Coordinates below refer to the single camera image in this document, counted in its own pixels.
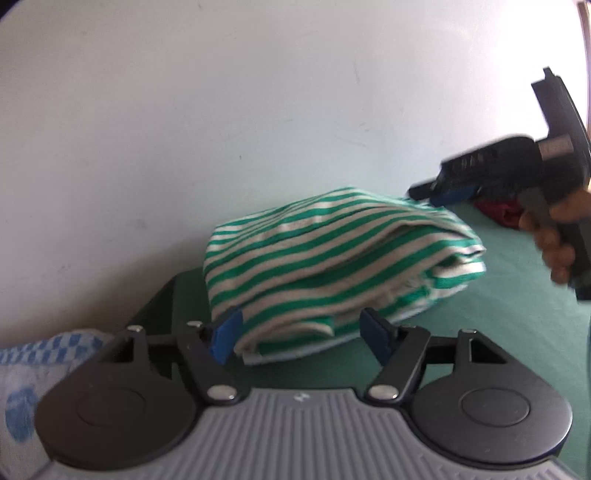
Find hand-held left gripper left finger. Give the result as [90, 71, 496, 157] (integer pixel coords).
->
[98, 307, 245, 408]

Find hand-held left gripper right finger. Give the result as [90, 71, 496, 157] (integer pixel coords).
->
[359, 307, 505, 407]

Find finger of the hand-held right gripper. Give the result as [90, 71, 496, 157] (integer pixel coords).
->
[407, 178, 479, 208]

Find green white striped shirt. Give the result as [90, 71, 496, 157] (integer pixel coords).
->
[202, 186, 488, 365]

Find person's right hand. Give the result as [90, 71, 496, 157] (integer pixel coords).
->
[518, 187, 591, 284]

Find dark red cloth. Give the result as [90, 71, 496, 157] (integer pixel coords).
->
[475, 198, 527, 229]

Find green table cover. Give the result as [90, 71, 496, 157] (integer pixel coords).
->
[124, 200, 591, 416]

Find blue floral cloth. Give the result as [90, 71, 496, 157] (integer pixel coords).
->
[0, 328, 116, 480]

